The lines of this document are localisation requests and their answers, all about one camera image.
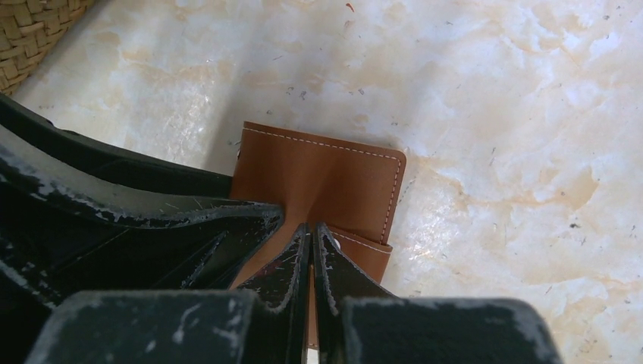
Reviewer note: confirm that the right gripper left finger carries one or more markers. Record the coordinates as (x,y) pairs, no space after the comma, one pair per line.
(264,320)

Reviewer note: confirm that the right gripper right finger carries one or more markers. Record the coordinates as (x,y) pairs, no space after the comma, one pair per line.
(358,321)

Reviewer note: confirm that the woven straw divided tray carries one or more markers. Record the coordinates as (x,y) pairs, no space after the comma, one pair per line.
(29,29)

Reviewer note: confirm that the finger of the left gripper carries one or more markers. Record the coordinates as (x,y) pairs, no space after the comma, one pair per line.
(64,231)
(113,164)

